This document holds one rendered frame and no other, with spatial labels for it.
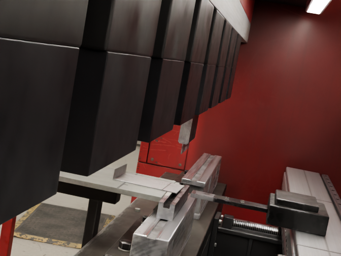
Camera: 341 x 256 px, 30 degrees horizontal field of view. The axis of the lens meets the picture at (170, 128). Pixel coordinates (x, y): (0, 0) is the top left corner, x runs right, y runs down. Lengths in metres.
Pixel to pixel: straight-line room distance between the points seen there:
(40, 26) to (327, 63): 1.83
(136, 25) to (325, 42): 1.65
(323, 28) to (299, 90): 0.21
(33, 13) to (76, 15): 0.06
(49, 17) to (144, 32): 0.21
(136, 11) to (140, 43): 0.04
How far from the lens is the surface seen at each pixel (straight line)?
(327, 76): 2.09
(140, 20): 0.47
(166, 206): 1.15
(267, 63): 2.08
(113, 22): 0.40
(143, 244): 1.04
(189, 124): 1.19
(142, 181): 1.29
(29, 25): 0.27
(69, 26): 0.32
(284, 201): 1.20
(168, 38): 0.60
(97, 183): 1.21
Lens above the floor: 1.26
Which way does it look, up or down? 6 degrees down
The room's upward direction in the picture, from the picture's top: 10 degrees clockwise
